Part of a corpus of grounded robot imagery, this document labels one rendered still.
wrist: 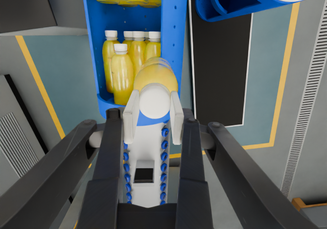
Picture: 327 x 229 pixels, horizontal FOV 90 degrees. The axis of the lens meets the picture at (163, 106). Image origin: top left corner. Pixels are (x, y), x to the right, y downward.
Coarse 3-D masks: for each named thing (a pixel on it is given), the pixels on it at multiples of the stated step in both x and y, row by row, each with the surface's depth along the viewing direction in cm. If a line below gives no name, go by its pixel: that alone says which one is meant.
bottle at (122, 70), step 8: (120, 56) 49; (128, 56) 50; (112, 64) 50; (120, 64) 49; (128, 64) 50; (112, 72) 50; (120, 72) 49; (128, 72) 50; (112, 80) 52; (120, 80) 50; (128, 80) 51; (120, 88) 52; (128, 88) 52; (120, 96) 53; (128, 96) 53; (120, 104) 54
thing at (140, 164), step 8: (144, 160) 91; (152, 160) 91; (136, 168) 83; (144, 168) 84; (152, 168) 84; (136, 176) 79; (144, 176) 79; (152, 176) 79; (136, 184) 77; (144, 184) 78; (152, 184) 78
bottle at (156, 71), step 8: (144, 64) 30; (152, 64) 25; (160, 64) 26; (168, 64) 31; (144, 72) 23; (152, 72) 22; (160, 72) 22; (168, 72) 24; (136, 80) 23; (144, 80) 22; (152, 80) 21; (160, 80) 22; (168, 80) 22; (176, 80) 25; (136, 88) 23; (144, 88) 21; (168, 88) 22; (176, 88) 24
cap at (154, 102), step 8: (152, 88) 19; (160, 88) 19; (144, 96) 19; (152, 96) 19; (160, 96) 19; (168, 96) 19; (144, 104) 19; (152, 104) 19; (160, 104) 19; (168, 104) 19; (144, 112) 20; (152, 112) 20; (160, 112) 20
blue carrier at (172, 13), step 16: (176, 0) 39; (96, 16) 51; (112, 16) 57; (128, 16) 60; (144, 16) 60; (160, 16) 59; (176, 16) 40; (96, 32) 52; (176, 32) 42; (96, 48) 52; (176, 48) 44; (96, 64) 52; (176, 64) 46; (96, 80) 52; (112, 96) 65
